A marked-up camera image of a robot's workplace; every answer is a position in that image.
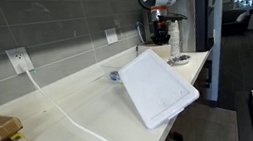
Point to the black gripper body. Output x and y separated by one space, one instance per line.
160 18

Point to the blue patterned paper bowl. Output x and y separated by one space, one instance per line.
114 76

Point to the white plastic container lid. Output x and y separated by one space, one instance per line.
156 90

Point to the white paper towel roll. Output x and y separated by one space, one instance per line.
173 31

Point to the white wall outlet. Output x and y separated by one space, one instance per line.
20 60
111 36

